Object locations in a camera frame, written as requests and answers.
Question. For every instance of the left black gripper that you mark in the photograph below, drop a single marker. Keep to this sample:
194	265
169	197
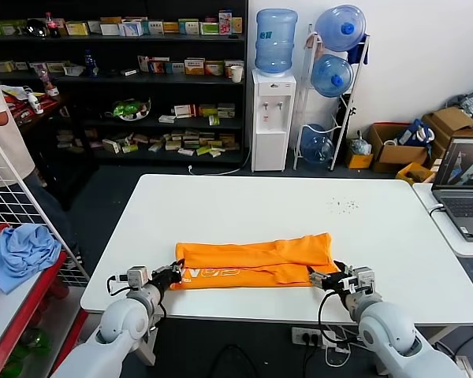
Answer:
164	277

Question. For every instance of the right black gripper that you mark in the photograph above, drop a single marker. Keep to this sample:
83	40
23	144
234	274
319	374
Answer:
341	281

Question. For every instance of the orange t-shirt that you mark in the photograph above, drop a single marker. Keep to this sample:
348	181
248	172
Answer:
252	260

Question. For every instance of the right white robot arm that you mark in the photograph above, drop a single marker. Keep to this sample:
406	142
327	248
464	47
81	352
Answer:
390	334

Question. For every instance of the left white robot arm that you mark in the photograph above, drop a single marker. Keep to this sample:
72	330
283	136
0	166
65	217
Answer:
118	327

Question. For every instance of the white plug adapter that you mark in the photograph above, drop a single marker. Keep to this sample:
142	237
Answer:
329	339

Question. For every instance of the white power strip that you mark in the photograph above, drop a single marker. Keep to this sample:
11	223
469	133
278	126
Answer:
305	336

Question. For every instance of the small dark crumbs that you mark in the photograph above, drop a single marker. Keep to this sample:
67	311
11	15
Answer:
345	206

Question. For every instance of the large white table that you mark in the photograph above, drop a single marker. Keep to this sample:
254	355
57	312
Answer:
260	204

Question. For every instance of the small yellow box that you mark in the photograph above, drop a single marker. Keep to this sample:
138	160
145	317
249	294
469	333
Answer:
358	160

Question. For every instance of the red plastic stool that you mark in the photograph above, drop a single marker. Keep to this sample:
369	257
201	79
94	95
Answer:
57	291

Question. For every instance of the small white side table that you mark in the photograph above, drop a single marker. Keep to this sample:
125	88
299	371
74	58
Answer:
429	197

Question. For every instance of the yellow plastic crate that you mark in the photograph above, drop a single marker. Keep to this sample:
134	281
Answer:
416	173

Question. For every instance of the clear plastic bag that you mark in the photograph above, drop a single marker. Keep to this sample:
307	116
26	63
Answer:
360	145

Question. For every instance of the open brown cardboard box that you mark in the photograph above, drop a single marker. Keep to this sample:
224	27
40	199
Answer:
398	155

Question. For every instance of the grey open laptop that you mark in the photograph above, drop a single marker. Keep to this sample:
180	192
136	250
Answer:
463	197

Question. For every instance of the white water dispenser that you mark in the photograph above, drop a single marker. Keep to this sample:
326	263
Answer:
272	130

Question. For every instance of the crumpled light blue cloth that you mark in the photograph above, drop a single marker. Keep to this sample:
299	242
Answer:
23	256

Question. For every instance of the red white medicine box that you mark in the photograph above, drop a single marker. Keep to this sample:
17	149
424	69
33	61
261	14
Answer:
186	111

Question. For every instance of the black tripod stand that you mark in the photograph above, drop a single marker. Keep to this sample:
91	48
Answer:
351	112

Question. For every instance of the blue tote bag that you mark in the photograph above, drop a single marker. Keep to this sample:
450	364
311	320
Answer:
414	132

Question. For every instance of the green plastic bottle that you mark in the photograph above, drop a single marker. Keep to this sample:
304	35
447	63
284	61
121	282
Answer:
31	346

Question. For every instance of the bowl with green packets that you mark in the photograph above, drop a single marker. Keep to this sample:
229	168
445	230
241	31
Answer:
128	110

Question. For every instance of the white metal jug rack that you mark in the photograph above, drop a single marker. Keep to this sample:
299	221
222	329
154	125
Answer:
305	98

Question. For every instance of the black shelving unit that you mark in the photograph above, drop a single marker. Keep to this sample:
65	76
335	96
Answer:
161	90

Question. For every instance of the dark wooden table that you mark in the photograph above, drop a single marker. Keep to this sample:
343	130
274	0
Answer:
59	130

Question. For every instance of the tan cardboard box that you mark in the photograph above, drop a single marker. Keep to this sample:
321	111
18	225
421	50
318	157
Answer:
451	120

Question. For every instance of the blue capped water jug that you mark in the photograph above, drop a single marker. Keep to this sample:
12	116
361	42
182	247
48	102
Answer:
339	27
331	76

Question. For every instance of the white paper cup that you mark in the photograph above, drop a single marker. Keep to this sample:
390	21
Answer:
236	75

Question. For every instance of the orange white medicine box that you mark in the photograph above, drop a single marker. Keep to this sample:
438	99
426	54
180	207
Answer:
194	67

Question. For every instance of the person in white shirt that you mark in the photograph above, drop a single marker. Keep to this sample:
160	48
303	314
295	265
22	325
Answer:
0	149

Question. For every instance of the small white bottle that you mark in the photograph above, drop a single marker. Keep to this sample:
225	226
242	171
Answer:
35	104

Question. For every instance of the dark blue hanging cloth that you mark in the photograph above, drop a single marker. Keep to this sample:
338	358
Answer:
356	51

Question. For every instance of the blue plastic bottle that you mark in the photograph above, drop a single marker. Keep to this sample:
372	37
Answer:
90	65

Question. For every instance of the clear bottle pink label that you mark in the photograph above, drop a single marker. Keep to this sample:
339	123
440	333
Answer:
49	84

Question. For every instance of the blue water jug with label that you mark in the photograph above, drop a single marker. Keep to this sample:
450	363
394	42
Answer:
276	43

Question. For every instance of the green white medicine box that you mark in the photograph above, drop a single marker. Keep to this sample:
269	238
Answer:
209	28

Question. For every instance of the blue white medicine box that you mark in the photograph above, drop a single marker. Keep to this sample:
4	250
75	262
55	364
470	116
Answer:
132	29

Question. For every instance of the white flat medicine box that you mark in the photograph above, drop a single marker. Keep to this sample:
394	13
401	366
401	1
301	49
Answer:
109	30

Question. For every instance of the pink tall carton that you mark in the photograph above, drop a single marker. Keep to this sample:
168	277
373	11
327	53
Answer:
225	23

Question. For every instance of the yellow medicine box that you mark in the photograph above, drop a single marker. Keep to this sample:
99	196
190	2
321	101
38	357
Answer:
77	29

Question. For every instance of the cola bottle red label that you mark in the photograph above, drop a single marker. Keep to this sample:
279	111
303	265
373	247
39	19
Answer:
54	27

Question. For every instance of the shiny black helmet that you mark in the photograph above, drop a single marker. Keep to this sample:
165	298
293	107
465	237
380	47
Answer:
36	28

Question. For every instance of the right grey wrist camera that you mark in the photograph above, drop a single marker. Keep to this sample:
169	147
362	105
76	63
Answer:
363	279

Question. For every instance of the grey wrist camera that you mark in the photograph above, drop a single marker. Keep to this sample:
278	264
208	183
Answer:
363	279
137	275

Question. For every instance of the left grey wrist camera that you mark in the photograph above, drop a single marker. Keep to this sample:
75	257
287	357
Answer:
137	275

